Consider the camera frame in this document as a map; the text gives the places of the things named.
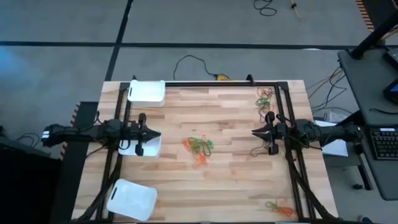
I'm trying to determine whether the yellow hanging cable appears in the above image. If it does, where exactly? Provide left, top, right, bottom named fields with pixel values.
left=290, top=0, right=302, bottom=19

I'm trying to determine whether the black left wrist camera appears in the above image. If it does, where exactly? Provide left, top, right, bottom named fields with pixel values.
left=126, top=121, right=140, bottom=136

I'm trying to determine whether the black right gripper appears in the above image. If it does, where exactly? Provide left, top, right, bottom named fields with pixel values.
left=251, top=111, right=294, bottom=156

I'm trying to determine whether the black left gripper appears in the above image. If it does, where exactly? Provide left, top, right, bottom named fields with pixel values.
left=123, top=113, right=162, bottom=157

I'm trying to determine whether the white plastic basket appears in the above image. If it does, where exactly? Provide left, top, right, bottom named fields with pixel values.
left=106, top=178, right=159, bottom=222
left=127, top=79, right=166, bottom=108
left=118, top=129, right=162, bottom=157

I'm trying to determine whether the black flat device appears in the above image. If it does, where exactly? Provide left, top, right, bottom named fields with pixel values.
left=382, top=46, right=398, bottom=65

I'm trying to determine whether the black diagonal pole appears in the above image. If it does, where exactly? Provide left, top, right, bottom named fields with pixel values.
left=349, top=11, right=398, bottom=60

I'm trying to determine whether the black aluminium rig frame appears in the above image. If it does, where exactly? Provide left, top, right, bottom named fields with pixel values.
left=73, top=73, right=343, bottom=223

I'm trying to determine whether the coiled black cable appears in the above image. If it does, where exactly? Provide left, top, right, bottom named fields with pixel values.
left=253, top=0, right=277, bottom=17

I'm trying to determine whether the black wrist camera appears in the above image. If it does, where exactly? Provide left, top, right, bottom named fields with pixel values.
left=277, top=121, right=292, bottom=138
left=126, top=121, right=140, bottom=136

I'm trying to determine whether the thin black floor cable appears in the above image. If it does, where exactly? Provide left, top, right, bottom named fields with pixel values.
left=306, top=66, right=358, bottom=123
left=15, top=132, right=42, bottom=149

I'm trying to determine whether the black tablet blue screen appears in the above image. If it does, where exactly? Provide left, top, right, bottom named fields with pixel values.
left=382, top=77, right=398, bottom=105

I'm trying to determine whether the clear plastic bag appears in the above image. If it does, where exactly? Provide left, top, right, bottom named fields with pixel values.
left=323, top=110, right=346, bottom=124

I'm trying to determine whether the orange black striped platform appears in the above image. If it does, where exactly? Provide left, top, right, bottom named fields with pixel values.
left=355, top=0, right=398, bottom=34

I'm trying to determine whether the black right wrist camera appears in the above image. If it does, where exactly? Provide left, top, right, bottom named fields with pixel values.
left=277, top=121, right=292, bottom=138

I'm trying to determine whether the black cabinet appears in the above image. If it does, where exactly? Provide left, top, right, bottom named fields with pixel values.
left=0, top=136, right=62, bottom=224

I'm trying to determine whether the grey desk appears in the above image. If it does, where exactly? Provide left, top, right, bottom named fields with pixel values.
left=337, top=46, right=398, bottom=202

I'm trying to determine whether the black keyboard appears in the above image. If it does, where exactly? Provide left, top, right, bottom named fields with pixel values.
left=369, top=127, right=398, bottom=161

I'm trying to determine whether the white paper sheet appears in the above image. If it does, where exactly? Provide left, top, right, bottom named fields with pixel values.
left=313, top=119, right=349, bottom=157

